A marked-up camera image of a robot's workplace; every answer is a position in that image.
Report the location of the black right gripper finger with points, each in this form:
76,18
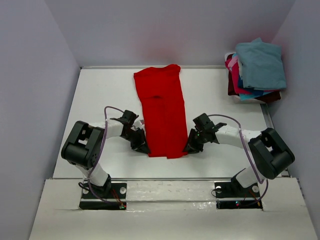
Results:
193,149
191,138

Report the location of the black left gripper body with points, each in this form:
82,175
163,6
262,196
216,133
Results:
137,134

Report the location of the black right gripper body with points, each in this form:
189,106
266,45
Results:
199,138

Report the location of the red t shirt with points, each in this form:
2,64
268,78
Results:
163,107

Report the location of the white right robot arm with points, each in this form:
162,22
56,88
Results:
266,151

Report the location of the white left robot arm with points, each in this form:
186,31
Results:
84,146

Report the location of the bright blue t shirt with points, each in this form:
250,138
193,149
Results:
248,93

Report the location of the dark maroon t shirt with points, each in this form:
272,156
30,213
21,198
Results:
270,97

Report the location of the pink t shirt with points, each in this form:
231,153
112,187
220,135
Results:
233,77

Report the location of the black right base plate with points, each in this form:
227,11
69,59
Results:
237,197

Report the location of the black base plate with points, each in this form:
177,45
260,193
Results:
113,200
237,197

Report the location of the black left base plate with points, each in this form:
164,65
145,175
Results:
113,200

